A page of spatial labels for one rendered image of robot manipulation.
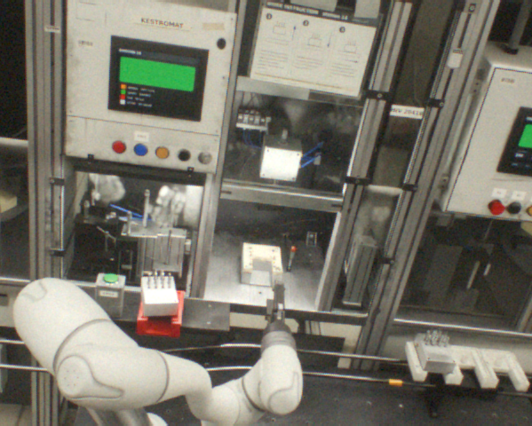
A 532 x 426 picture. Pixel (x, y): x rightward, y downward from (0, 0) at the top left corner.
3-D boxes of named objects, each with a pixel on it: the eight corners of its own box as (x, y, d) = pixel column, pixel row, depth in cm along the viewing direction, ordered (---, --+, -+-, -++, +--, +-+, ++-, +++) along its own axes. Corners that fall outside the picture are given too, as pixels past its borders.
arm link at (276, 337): (300, 345, 166) (298, 329, 171) (264, 342, 165) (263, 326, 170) (293, 373, 170) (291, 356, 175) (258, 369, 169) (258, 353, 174)
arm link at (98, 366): (181, 364, 119) (137, 322, 127) (107, 363, 104) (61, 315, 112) (146, 426, 121) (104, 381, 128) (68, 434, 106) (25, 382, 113)
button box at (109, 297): (93, 315, 202) (95, 284, 196) (99, 299, 208) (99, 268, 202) (120, 318, 202) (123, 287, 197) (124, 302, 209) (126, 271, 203)
